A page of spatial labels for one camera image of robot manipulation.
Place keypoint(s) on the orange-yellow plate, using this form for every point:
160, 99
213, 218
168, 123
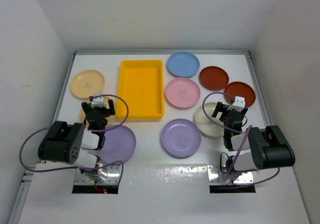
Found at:
110, 119

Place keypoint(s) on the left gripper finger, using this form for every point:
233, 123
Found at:
86, 107
110, 110

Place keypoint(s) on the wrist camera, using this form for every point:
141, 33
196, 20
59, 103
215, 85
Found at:
97, 101
238, 104

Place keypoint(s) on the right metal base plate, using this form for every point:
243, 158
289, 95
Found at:
217, 178

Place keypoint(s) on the pink plate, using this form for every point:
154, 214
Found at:
182, 92

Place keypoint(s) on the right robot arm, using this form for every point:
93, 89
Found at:
256, 149

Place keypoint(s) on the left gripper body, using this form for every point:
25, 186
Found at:
103, 113

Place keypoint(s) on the red-brown plate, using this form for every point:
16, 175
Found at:
214, 78
241, 89

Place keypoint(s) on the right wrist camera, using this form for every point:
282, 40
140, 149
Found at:
238, 104

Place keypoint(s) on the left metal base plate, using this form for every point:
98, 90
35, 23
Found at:
106, 176

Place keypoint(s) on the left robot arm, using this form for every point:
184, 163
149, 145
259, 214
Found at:
70, 144

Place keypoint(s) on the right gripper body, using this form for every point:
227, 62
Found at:
225, 131

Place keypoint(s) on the metal base plate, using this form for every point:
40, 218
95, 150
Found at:
217, 178
106, 176

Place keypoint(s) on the purple plate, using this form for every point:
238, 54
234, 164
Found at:
181, 138
119, 145

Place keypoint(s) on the blue plate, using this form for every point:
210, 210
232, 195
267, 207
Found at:
183, 64

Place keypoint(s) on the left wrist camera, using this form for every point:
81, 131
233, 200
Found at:
97, 101

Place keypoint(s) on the white front cover board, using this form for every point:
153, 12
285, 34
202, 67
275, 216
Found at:
162, 194

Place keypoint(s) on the light orange plate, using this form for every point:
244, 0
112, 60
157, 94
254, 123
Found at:
87, 83

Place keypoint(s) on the cream white plate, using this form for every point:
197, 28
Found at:
207, 127

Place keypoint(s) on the yellow plastic bin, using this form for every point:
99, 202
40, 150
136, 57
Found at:
141, 86

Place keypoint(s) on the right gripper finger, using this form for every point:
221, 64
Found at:
244, 111
220, 108

